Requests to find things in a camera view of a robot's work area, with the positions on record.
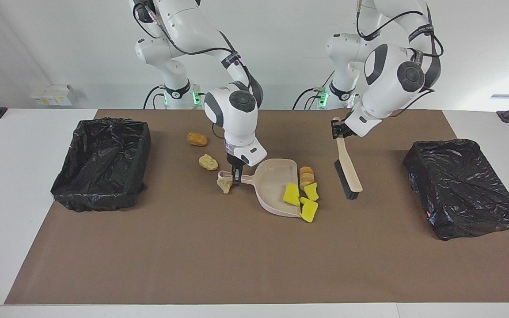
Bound beige plastic dustpan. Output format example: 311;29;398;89
217;158;303;219

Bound beige hand brush black bristles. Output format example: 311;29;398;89
332;117;364;200

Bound striped orange bread toy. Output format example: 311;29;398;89
299;166;315;190

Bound yellow green sponge piece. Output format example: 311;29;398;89
283;183;300;207
303;182;320;202
300;197;319;223

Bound bin with black plastic liner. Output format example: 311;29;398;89
403;139;509;241
50;117;152;212

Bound brown table mat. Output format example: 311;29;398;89
5;109;509;305

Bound black base cable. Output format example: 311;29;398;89
293;71;337;110
144;86;167;110

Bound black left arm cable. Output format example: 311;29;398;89
356;0;444;119

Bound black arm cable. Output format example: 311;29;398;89
356;0;444;119
133;0;264;106

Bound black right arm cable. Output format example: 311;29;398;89
133;0;264;106

